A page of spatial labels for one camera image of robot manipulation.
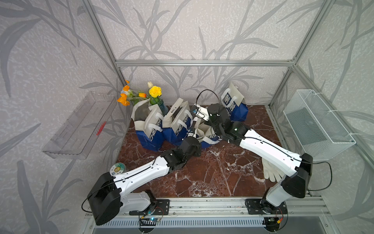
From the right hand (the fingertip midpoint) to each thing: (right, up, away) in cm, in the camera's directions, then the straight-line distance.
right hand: (212, 104), depth 73 cm
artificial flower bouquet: (-33, +7, +12) cm, 36 cm away
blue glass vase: (-31, 0, +26) cm, 40 cm away
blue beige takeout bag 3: (-3, -16, -1) cm, 16 cm away
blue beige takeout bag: (-35, -11, +8) cm, 37 cm away
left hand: (-6, -22, +7) cm, 24 cm away
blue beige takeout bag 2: (-19, -10, +8) cm, 23 cm away
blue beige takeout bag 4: (+18, +3, +24) cm, 30 cm away
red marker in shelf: (-53, -12, -5) cm, 55 cm away
